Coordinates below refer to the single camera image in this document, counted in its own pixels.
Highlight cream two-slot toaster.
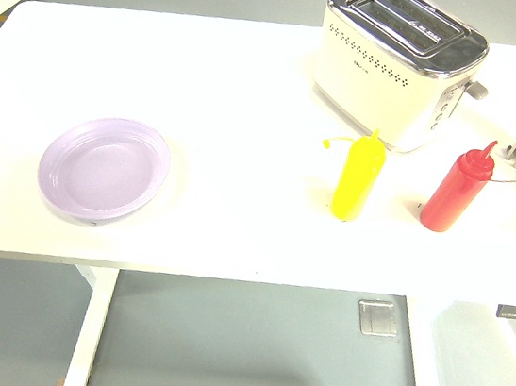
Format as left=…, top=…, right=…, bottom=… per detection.
left=306, top=0, right=502, bottom=165

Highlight purple round plate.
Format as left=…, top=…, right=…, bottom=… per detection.
left=30, top=107, right=176, bottom=234

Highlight yellow squeeze bottle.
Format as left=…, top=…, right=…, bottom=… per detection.
left=312, top=122, right=391, bottom=227

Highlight metal floor outlet cover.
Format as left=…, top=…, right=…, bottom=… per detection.
left=354, top=297, right=403, bottom=339

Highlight red squeeze bottle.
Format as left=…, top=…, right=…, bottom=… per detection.
left=418, top=131, right=516, bottom=244

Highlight white table leg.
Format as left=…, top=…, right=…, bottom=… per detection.
left=392, top=295, right=459, bottom=386
left=58, top=262, right=121, bottom=386

